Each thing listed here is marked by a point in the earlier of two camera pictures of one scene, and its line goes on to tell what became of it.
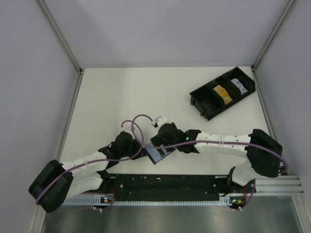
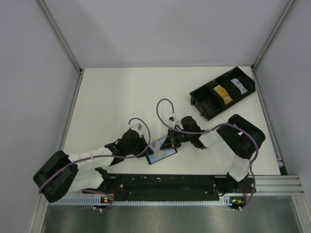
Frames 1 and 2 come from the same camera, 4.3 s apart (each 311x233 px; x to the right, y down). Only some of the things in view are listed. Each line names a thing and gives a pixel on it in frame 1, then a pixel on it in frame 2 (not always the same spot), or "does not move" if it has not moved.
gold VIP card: x=227 y=99 does not move
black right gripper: x=157 y=141 -> x=171 y=139
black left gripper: x=140 y=152 does not move
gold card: x=221 y=91 does not move
